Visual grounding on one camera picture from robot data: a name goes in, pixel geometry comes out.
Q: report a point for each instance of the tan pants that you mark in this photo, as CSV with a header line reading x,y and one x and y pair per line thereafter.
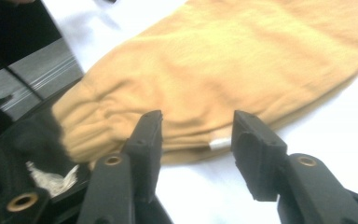
x,y
214,62

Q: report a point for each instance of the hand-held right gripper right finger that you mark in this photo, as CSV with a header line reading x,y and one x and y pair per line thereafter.
x,y
254,155

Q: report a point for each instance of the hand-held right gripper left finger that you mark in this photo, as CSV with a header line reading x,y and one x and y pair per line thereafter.
x,y
147,140

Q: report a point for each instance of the dark cloth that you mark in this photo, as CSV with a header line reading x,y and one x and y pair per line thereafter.
x,y
34,140

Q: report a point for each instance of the black curtain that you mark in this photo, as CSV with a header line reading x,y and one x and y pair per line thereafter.
x,y
9,31

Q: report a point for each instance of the metal floor rail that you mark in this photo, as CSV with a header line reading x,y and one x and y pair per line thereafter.
x,y
40,81

